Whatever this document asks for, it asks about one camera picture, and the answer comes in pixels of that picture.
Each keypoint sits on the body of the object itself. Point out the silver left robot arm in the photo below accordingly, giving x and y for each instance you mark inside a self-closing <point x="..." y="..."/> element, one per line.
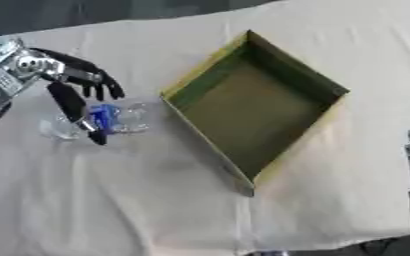
<point x="9" y="74"/>

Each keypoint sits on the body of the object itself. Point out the clear plastic bag blue object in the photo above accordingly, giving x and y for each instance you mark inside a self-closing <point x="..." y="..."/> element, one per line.
<point x="97" y="120"/>

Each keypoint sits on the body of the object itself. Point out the tan cardboard box green inside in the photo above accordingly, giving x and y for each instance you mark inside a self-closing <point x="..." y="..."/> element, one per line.
<point x="254" y="107"/>

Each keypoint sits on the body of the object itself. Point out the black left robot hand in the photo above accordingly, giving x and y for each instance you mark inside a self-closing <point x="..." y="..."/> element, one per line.
<point x="71" y="98"/>

